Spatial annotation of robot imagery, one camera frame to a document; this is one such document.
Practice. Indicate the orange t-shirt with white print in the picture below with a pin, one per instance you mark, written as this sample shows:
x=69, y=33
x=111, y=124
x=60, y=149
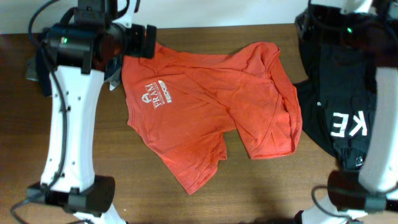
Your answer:
x=181, y=104

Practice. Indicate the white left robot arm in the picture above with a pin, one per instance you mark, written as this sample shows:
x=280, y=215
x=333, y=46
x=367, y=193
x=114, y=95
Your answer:
x=77, y=51

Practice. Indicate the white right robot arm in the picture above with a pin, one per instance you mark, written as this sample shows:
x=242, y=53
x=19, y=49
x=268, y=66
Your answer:
x=371, y=28

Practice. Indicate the folded navy blue garment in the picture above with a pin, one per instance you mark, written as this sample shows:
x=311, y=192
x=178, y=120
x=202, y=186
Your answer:
x=43, y=73

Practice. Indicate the black t-shirt with white letters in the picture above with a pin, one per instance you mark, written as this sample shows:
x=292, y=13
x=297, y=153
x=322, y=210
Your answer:
x=338, y=101

